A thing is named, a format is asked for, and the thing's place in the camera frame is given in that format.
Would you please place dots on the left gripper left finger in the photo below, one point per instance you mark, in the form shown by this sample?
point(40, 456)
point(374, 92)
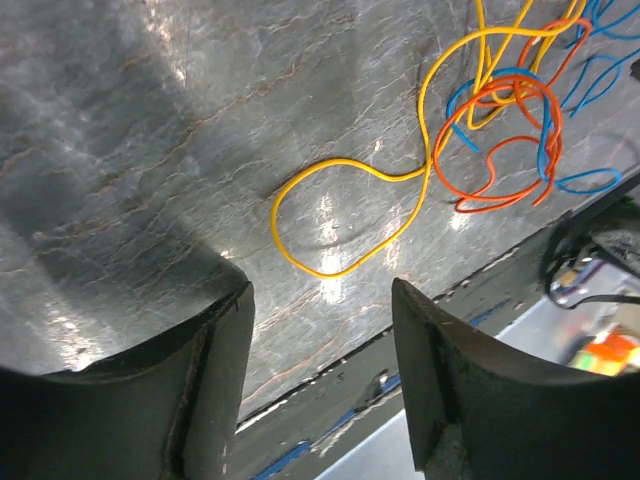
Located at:
point(164, 409)

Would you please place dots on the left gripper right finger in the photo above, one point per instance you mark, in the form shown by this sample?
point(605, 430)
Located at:
point(520, 417)

